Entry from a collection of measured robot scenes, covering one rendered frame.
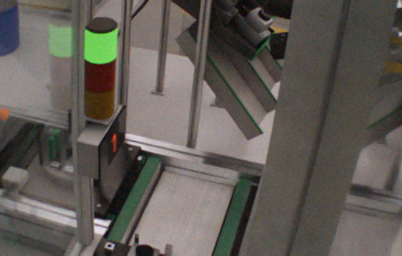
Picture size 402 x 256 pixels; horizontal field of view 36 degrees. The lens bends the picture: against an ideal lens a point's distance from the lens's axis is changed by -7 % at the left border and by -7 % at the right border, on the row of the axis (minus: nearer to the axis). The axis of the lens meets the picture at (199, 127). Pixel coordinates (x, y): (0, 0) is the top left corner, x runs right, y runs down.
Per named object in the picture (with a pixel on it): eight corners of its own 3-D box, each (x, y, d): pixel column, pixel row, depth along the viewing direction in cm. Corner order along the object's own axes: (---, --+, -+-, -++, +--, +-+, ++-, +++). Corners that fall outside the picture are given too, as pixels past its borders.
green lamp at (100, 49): (121, 51, 98) (122, 23, 95) (109, 66, 94) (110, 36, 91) (91, 45, 99) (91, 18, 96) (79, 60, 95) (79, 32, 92)
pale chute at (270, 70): (275, 83, 169) (288, 76, 166) (258, 106, 159) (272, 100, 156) (212, -5, 163) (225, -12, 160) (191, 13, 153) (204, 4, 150)
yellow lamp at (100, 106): (118, 105, 104) (119, 79, 101) (108, 122, 100) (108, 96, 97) (90, 100, 105) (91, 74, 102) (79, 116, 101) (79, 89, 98)
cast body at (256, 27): (264, 42, 142) (280, 20, 138) (255, 47, 139) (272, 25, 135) (237, 17, 144) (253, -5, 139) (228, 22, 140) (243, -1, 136)
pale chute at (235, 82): (267, 113, 157) (280, 106, 154) (247, 141, 146) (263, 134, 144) (198, 18, 151) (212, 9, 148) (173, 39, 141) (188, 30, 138)
